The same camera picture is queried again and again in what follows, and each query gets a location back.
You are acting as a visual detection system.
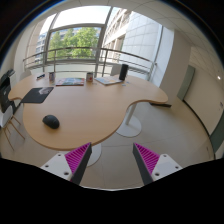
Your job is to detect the white round table pedestal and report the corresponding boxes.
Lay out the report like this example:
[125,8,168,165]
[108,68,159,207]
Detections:
[115,102,143,138]
[87,142,102,168]

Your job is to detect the black printed mouse pad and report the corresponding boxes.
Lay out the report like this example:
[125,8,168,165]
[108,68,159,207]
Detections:
[20,86,55,105]

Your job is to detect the black and white office printer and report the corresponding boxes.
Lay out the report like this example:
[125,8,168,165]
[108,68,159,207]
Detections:
[0,68,18,114]

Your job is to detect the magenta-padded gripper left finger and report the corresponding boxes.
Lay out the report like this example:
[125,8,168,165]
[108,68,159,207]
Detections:
[40,142,93,186]

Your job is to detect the white chair with wooden legs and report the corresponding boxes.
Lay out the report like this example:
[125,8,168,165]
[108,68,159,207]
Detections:
[0,104,26,151]

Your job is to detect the green leafy tree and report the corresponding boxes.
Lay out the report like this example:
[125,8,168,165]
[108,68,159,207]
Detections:
[48,27,101,61]

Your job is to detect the grey-green door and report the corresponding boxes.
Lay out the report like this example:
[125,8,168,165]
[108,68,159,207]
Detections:
[176,64,196,102]

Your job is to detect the red magazine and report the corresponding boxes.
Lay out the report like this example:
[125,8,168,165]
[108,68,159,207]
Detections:
[55,77,86,87]

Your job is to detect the black cylindrical speaker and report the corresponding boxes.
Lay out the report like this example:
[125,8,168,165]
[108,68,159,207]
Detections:
[118,63,129,82]

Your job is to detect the grey metal balcony railing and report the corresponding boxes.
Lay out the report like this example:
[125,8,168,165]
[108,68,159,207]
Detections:
[22,46,158,81]

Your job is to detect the white and red printed mug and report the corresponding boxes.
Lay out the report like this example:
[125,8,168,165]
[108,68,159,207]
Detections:
[85,71,94,83]

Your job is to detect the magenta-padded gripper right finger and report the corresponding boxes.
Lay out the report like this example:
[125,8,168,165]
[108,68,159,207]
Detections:
[132,142,184,186]

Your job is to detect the light blue booklet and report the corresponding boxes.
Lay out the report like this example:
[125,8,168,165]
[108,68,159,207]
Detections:
[94,75,124,86]

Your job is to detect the black computer mouse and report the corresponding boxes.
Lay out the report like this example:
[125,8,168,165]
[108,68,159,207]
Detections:
[42,114,61,130]

